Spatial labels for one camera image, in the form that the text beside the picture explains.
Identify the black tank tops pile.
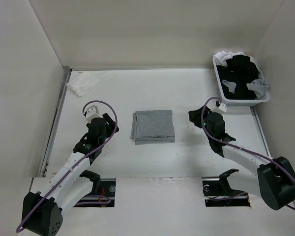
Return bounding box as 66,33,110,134
217,55,259,100

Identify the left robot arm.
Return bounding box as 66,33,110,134
16,112,119,236

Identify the grey tank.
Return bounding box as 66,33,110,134
130,110,176,145
221,71,270,100

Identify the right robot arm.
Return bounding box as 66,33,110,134
188,106,295,210

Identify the white plastic laundry basket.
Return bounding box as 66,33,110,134
212,56,270,106

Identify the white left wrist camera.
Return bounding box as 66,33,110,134
84,105,101,123

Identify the folded white tank top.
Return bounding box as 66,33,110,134
66,72,100,97

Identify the white garment in basket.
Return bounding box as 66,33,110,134
213,51,245,67

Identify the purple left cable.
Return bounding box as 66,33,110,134
15,99,119,234

